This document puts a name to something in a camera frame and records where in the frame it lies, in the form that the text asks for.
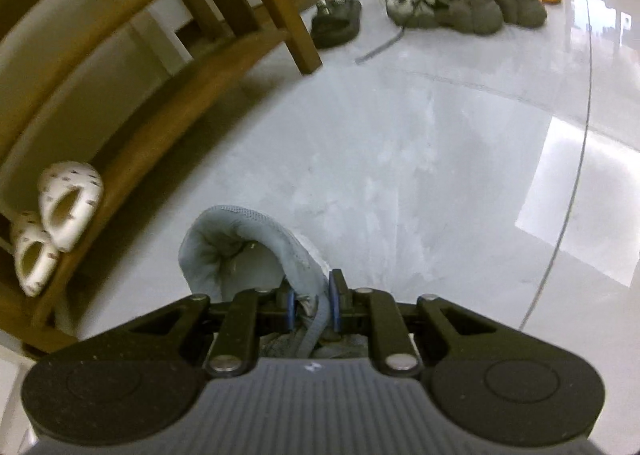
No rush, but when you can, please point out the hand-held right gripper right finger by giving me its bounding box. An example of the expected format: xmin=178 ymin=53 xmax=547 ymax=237
xmin=329 ymin=269 xmax=506 ymax=377

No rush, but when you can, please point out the black slipper with charms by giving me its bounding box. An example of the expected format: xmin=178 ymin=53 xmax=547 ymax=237
xmin=311 ymin=0 xmax=364 ymax=48

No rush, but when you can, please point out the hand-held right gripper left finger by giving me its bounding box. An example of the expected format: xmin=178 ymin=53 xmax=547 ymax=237
xmin=122 ymin=287 xmax=296 ymax=377

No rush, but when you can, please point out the grey sneaker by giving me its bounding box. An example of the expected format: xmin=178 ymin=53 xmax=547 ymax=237
xmin=178 ymin=205 xmax=372 ymax=361

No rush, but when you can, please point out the wooden shoe rack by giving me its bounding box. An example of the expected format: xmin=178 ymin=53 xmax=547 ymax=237
xmin=0 ymin=0 xmax=323 ymax=361

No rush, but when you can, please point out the white dotted slipper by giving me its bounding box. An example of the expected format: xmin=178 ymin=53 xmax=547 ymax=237
xmin=37 ymin=161 xmax=105 ymax=253
xmin=11 ymin=211 xmax=64 ymax=298

